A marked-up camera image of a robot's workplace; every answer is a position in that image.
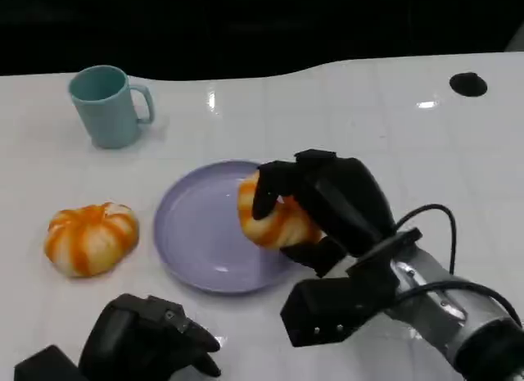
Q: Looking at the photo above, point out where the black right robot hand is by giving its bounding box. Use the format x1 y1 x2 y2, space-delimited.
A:
251 149 397 279

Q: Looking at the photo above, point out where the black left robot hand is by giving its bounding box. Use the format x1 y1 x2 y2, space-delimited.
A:
77 293 223 381

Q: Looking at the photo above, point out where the orange and white bread roll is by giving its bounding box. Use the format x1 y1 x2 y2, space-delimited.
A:
43 202 140 279
237 170 324 250

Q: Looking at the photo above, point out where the lilac plate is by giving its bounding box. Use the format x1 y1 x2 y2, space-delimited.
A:
153 160 300 294

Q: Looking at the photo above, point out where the pale green mug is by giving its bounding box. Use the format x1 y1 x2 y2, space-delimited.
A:
67 65 156 150

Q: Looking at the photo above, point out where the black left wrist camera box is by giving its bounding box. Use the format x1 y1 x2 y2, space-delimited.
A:
14 344 81 381

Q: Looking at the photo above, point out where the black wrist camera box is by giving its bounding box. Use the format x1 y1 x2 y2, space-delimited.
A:
14 344 81 381
279 270 400 348

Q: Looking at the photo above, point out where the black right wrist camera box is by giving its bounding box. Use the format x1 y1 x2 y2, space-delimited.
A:
279 270 400 348

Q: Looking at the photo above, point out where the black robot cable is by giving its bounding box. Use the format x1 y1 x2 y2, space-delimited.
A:
391 203 524 329

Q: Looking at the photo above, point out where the black table cable hole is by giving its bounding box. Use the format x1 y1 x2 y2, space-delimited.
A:
449 72 489 98

